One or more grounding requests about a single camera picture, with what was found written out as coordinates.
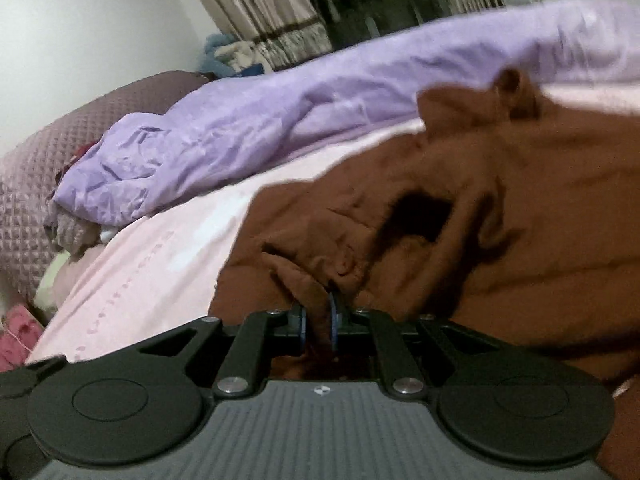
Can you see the brown garment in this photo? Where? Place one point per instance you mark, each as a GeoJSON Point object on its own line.
{"type": "Point", "coordinates": [500, 210]}

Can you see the grey clothes pile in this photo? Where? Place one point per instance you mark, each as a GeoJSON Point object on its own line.
{"type": "Point", "coordinates": [75, 232]}

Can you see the pale pink pillow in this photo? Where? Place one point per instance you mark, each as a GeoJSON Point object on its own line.
{"type": "Point", "coordinates": [80, 275]}

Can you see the dark window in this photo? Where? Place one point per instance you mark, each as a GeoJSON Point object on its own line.
{"type": "Point", "coordinates": [375, 0]}

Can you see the purple duvet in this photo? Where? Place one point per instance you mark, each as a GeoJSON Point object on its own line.
{"type": "Point", "coordinates": [300, 110]}

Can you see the pale green pillow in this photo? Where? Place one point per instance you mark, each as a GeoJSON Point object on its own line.
{"type": "Point", "coordinates": [50, 280]}

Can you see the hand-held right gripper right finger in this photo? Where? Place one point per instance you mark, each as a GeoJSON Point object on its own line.
{"type": "Point", "coordinates": [334, 321]}

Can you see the blue plush toy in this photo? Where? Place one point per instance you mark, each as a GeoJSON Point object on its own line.
{"type": "Point", "coordinates": [225, 55]}

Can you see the dark red cloth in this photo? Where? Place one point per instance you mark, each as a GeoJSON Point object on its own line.
{"type": "Point", "coordinates": [75, 160]}

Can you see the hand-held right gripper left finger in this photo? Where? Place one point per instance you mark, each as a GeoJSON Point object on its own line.
{"type": "Point", "coordinates": [301, 326]}

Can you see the pink cloth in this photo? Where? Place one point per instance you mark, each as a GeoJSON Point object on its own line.
{"type": "Point", "coordinates": [17, 335]}

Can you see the mauve quilted headboard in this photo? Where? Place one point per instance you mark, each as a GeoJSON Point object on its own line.
{"type": "Point", "coordinates": [50, 150]}

